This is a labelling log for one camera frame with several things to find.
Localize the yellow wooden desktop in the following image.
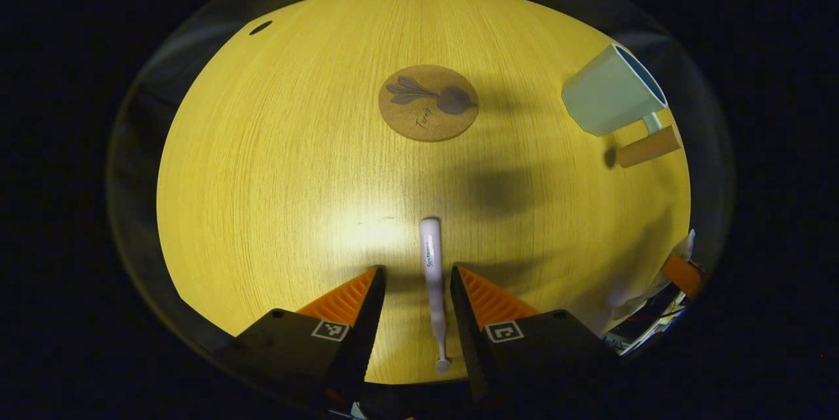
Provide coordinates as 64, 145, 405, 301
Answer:
156, 0, 692, 385

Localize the pale green cup wooden handle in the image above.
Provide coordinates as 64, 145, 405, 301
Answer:
561, 43, 684, 169

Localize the white toothpaste tube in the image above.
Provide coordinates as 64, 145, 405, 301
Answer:
606, 229, 697, 324

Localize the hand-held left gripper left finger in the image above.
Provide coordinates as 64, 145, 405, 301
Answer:
226, 265, 386, 408

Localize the round cork coaster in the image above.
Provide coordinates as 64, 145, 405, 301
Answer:
378, 64, 479, 142

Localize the pale pink toothbrush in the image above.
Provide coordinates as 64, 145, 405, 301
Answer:
419, 217, 453, 373

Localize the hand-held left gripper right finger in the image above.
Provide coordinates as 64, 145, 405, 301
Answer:
450, 264, 620, 404

